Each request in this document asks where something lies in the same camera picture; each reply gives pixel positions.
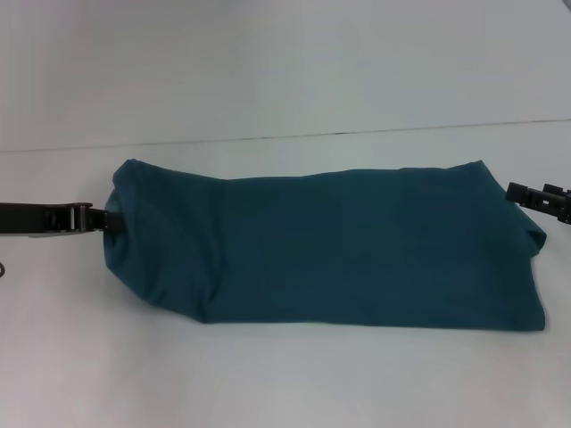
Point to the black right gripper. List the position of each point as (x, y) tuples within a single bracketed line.
[(561, 203)]

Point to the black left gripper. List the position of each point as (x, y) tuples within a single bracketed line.
[(40, 218)]

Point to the teal t-shirt with FREE print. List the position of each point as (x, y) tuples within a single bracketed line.
[(330, 249)]

